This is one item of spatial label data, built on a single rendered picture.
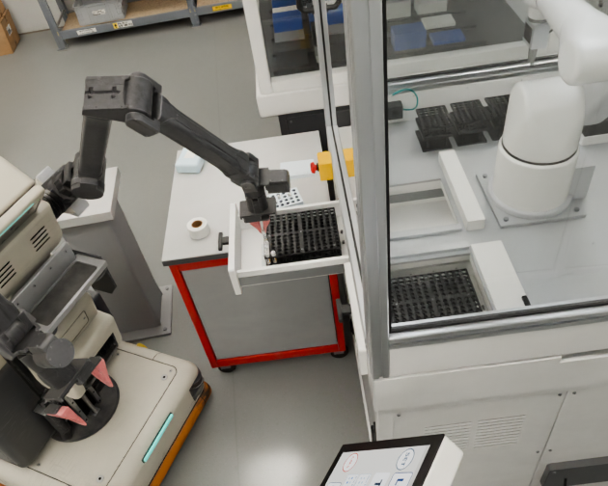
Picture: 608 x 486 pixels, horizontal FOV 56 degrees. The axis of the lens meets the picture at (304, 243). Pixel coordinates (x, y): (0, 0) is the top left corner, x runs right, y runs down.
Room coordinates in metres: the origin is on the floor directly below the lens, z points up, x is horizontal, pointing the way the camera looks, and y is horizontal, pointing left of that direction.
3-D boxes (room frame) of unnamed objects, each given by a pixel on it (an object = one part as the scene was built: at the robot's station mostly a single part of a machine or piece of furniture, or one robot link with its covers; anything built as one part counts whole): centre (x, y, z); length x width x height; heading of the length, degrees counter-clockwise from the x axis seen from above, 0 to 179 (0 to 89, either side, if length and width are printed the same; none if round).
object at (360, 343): (0.90, -0.10, 0.87); 0.29 x 0.02 x 0.11; 178
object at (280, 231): (1.22, 0.00, 0.87); 0.22 x 0.18 x 0.06; 87
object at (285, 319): (1.64, 0.17, 0.38); 0.62 x 0.58 x 0.76; 178
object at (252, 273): (1.22, 0.00, 0.86); 0.40 x 0.26 x 0.06; 87
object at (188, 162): (1.86, 0.37, 0.78); 0.15 x 0.10 x 0.04; 164
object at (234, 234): (1.23, 0.20, 0.87); 0.29 x 0.02 x 0.11; 177
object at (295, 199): (1.50, 0.05, 0.78); 0.12 x 0.08 x 0.04; 100
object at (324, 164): (1.54, -0.11, 0.88); 0.07 x 0.05 x 0.07; 178
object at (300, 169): (1.69, -0.02, 0.77); 0.13 x 0.09 x 0.02; 85
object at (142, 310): (1.78, 0.82, 0.38); 0.30 x 0.30 x 0.76; 1
